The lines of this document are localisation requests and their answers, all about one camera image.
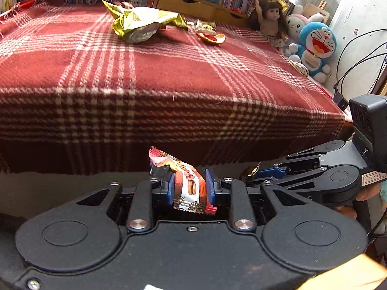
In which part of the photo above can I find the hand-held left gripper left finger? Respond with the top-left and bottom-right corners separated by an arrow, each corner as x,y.
75,172 -> 176,233

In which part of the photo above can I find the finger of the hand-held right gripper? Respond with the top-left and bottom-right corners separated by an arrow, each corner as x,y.
256,141 -> 347,179
246,166 -> 333,207

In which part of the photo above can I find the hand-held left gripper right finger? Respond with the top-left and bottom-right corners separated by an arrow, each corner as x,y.
206,168 -> 306,233

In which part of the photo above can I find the red macaron snack packet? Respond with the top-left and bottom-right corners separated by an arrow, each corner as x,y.
149,146 -> 217,216

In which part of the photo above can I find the small gold wrapper scrap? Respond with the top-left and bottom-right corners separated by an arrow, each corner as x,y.
240,161 -> 262,183

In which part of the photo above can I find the gold snack bag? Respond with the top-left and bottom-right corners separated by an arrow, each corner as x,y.
101,0 -> 188,44

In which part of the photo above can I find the person's right hand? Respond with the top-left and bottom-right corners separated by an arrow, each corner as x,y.
334,183 -> 384,219

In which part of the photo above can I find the white woven ornament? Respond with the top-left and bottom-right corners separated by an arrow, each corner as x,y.
289,60 -> 310,77

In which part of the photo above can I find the blue cat plush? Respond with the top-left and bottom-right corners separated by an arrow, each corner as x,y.
289,21 -> 337,83

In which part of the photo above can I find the red plaid blanket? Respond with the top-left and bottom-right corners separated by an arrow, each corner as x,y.
0,1 -> 347,176

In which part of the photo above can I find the pink bunny plush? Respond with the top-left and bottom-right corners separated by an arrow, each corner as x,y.
286,13 -> 324,46

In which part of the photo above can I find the long-haired doll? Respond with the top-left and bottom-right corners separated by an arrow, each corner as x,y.
248,0 -> 292,56

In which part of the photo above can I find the small gold foil wrapper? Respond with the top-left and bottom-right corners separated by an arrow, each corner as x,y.
187,19 -> 216,32

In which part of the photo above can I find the wooden drawer organizer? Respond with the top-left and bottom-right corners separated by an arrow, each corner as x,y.
156,0 -> 251,26

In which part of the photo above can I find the red board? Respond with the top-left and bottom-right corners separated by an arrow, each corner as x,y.
0,0 -> 38,17

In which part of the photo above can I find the black cable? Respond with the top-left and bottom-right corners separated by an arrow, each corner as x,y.
333,29 -> 387,112

